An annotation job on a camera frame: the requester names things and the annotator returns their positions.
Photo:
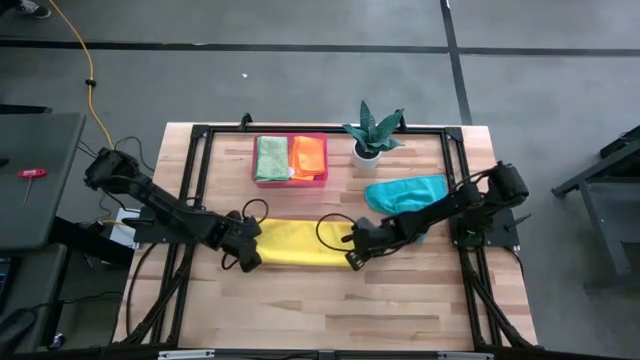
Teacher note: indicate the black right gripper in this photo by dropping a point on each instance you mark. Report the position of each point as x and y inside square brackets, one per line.
[372, 237]

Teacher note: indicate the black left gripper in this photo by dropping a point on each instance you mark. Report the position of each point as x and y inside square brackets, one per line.
[240, 235]

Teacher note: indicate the teal microfiber towel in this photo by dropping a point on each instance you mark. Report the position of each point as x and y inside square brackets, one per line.
[405, 195]

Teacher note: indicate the yellow microfiber towel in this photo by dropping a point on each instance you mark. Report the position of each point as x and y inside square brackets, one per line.
[295, 242]

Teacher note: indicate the green microfiber towel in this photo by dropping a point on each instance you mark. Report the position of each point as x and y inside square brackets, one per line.
[272, 159]

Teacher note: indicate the orange microfiber towel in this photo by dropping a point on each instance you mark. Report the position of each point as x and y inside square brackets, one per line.
[307, 157]

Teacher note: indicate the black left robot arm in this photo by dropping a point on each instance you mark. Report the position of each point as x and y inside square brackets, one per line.
[165, 210]

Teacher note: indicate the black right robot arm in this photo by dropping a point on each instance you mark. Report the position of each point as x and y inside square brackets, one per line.
[450, 205]

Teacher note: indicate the white plant pot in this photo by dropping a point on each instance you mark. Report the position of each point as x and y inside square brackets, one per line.
[366, 161]

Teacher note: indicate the pink plastic bin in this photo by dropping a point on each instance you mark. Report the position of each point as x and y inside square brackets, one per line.
[300, 184]

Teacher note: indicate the green snake plant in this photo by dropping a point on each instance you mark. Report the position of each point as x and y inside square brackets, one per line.
[372, 131]

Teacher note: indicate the white power box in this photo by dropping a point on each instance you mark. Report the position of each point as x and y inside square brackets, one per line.
[122, 236]

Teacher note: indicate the grey side table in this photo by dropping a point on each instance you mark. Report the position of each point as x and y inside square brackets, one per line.
[45, 150]

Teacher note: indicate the grey metal cart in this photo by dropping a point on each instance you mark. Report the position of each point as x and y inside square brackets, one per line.
[600, 210]

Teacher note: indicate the person's shoe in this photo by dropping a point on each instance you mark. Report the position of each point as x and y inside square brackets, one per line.
[34, 8]

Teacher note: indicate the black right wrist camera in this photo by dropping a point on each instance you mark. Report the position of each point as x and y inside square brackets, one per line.
[356, 261]

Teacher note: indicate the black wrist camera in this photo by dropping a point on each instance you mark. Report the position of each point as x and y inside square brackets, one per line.
[356, 261]
[251, 262]

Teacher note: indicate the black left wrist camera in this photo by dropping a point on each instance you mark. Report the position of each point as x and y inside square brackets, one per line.
[251, 262]

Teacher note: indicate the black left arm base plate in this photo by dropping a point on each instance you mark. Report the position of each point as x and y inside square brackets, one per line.
[150, 236]

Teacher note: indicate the black aluminium table frame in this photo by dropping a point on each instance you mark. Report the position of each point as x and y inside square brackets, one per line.
[230, 129]

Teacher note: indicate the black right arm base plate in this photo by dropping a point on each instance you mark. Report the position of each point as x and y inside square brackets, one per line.
[500, 235]

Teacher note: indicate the silver metal bracket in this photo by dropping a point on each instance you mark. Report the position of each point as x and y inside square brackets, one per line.
[465, 356]
[186, 355]

